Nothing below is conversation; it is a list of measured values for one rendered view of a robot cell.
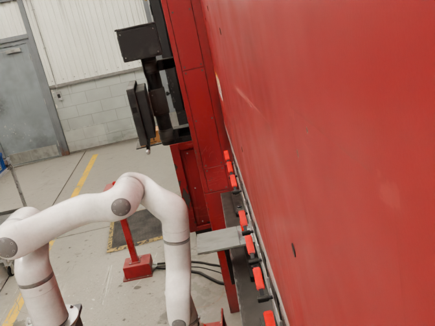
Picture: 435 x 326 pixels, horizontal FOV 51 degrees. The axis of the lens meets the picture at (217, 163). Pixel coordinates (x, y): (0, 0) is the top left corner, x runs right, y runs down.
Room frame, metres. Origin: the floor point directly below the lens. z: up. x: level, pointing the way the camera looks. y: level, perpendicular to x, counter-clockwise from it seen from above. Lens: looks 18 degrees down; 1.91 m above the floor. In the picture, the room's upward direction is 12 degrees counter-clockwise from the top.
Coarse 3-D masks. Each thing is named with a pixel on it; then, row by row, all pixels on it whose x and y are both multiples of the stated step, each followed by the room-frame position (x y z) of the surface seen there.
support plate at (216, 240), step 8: (248, 224) 1.88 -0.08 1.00; (208, 232) 1.89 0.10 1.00; (216, 232) 1.87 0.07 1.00; (224, 232) 1.86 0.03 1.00; (232, 232) 1.84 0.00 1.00; (200, 240) 1.83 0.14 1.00; (208, 240) 1.81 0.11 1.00; (216, 240) 1.80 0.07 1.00; (224, 240) 1.78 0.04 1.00; (232, 240) 1.77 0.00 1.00; (200, 248) 1.75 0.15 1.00; (208, 248) 1.74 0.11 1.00; (216, 248) 1.72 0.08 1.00; (224, 248) 1.72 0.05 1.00
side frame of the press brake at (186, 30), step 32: (192, 0) 2.66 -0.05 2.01; (192, 32) 2.66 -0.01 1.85; (192, 64) 2.66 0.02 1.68; (192, 96) 2.66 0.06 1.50; (192, 128) 2.66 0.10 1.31; (224, 128) 2.66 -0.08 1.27; (224, 160) 2.66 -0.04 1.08; (224, 192) 2.66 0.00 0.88; (224, 224) 2.66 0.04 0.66; (224, 256) 2.66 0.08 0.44
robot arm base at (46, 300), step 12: (36, 288) 1.37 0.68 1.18; (48, 288) 1.39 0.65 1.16; (24, 300) 1.39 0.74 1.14; (36, 300) 1.37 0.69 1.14; (48, 300) 1.38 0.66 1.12; (60, 300) 1.42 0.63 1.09; (36, 312) 1.37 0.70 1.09; (48, 312) 1.37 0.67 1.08; (60, 312) 1.40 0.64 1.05; (72, 312) 1.45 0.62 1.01; (36, 324) 1.37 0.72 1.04; (48, 324) 1.37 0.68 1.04; (60, 324) 1.39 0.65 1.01; (72, 324) 1.39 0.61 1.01
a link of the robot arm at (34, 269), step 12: (12, 216) 1.43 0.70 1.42; (24, 216) 1.43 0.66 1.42; (36, 252) 1.44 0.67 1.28; (48, 252) 1.45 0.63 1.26; (24, 264) 1.40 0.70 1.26; (36, 264) 1.40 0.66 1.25; (48, 264) 1.42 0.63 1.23; (24, 276) 1.37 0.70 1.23; (36, 276) 1.38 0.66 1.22; (48, 276) 1.40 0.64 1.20; (24, 288) 1.37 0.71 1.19
